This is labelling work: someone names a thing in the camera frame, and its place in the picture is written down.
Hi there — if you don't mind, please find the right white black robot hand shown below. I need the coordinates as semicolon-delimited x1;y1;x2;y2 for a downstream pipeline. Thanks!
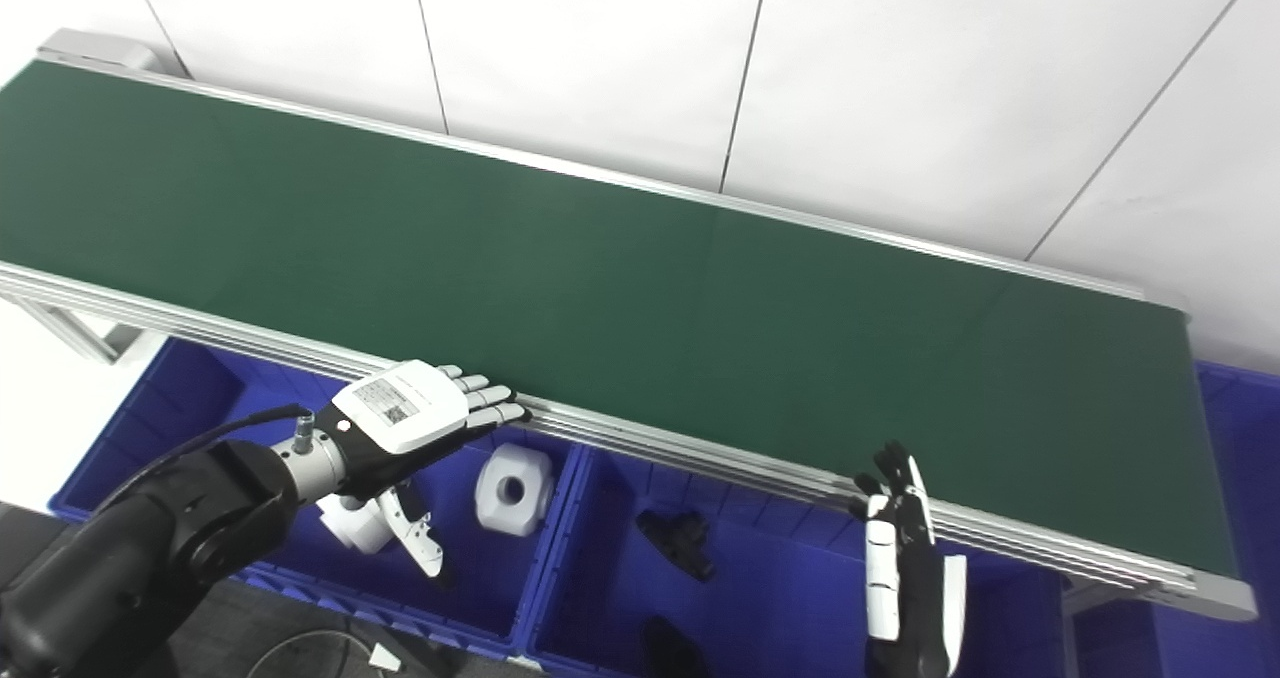
850;442;969;678

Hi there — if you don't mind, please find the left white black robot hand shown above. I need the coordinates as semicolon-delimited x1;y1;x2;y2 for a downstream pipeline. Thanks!
318;360;531;589

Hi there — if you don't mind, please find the white round plastic part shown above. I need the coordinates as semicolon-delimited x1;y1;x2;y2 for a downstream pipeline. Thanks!
318;493;393;556
474;443;556;537

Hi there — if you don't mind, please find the blue plastic bin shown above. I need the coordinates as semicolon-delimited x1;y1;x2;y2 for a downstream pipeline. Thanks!
1060;358;1280;678
525;448;1073;678
48;336;591;661

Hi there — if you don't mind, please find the green conveyor belt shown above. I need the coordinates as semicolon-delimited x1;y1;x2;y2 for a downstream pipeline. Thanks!
0;28;1259;624
0;58;1241;577

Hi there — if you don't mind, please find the black plastic part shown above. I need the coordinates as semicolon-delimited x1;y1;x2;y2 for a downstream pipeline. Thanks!
640;615;713;678
635;508;717;584

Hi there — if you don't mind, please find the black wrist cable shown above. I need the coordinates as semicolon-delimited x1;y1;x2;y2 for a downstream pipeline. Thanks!
95;404;316;514

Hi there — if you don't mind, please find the thin grey floor cable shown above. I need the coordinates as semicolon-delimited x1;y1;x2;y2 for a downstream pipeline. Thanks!
245;628;401;678

